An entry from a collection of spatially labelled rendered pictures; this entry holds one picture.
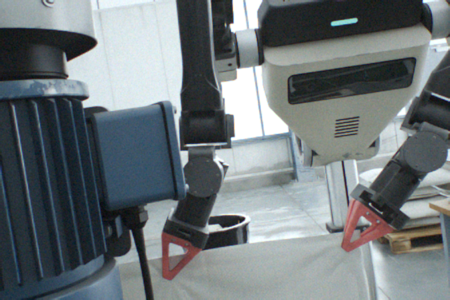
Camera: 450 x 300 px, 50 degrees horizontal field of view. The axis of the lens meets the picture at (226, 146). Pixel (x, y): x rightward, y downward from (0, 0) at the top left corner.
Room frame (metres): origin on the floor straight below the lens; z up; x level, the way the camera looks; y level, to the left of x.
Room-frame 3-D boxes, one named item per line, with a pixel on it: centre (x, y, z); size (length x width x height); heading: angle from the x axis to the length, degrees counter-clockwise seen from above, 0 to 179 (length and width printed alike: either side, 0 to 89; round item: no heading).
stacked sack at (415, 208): (4.01, -1.53, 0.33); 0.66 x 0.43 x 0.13; 90
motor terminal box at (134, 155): (0.46, 0.09, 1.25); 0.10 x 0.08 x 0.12; 25
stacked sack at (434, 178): (4.06, -1.52, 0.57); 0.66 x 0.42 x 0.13; 83
